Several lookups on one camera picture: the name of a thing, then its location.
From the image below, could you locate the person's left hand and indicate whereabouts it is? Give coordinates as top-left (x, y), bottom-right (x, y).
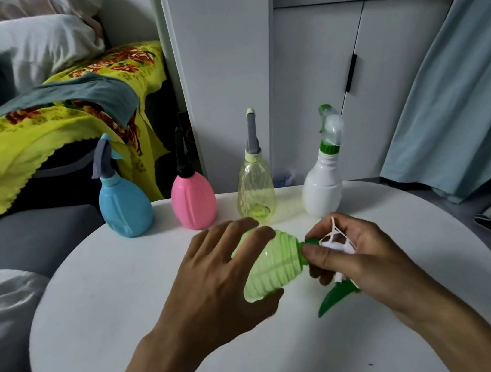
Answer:
top-left (136, 214), bottom-right (293, 366)

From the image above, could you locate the person's right hand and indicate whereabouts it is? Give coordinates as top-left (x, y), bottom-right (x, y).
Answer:
top-left (297, 199), bottom-right (442, 334)

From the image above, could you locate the white green spray head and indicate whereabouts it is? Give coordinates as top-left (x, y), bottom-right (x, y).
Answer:
top-left (295, 212), bottom-right (365, 320)

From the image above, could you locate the green ribbed bottle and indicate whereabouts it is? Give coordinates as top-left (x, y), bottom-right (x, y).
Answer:
top-left (228, 222), bottom-right (321, 306)

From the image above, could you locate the pink plastic bottle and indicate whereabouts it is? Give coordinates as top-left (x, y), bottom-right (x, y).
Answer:
top-left (167, 169), bottom-right (221, 234)

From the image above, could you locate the white plastic bottle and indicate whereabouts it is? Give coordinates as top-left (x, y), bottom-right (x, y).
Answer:
top-left (295, 150), bottom-right (348, 221)

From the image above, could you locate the yellow translucent bottle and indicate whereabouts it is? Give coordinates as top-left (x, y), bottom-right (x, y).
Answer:
top-left (230, 155), bottom-right (280, 226)

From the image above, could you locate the blue plastic bottle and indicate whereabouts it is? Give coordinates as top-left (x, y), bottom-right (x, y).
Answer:
top-left (95, 169), bottom-right (158, 242)

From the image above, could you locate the black spray head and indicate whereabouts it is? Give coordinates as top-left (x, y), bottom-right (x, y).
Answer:
top-left (171, 125), bottom-right (196, 180)

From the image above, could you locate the clear green spray head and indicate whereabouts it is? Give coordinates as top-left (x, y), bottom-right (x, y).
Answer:
top-left (313, 102), bottom-right (349, 157)

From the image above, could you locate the grey yellow spray head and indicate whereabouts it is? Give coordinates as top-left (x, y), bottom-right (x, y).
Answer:
top-left (238, 107), bottom-right (264, 164)

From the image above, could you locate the grey blue spray head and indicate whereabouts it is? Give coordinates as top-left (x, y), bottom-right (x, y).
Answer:
top-left (86, 131), bottom-right (128, 183)

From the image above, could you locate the person's right forearm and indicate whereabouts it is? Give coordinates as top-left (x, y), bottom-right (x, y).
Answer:
top-left (391, 283), bottom-right (491, 372)

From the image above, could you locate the grey seat cushion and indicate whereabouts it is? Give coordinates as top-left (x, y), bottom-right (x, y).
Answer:
top-left (0, 200), bottom-right (112, 285)

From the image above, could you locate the light blue curtain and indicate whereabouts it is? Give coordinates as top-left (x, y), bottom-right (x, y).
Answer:
top-left (355, 0), bottom-right (491, 214)

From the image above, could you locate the white wardrobe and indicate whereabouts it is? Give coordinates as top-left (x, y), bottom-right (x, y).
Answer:
top-left (158, 0), bottom-right (491, 204)

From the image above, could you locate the grey-teal towel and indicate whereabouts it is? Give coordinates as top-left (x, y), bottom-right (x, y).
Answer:
top-left (0, 67), bottom-right (143, 146)

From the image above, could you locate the yellow floral cloth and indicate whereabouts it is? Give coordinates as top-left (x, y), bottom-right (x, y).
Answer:
top-left (0, 39), bottom-right (184, 224)

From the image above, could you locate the white pillow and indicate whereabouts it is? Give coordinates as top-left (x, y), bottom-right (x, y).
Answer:
top-left (0, 5), bottom-right (111, 96)

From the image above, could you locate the black wardrobe handle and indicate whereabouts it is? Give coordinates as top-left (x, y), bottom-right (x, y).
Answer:
top-left (340, 53), bottom-right (363, 93)

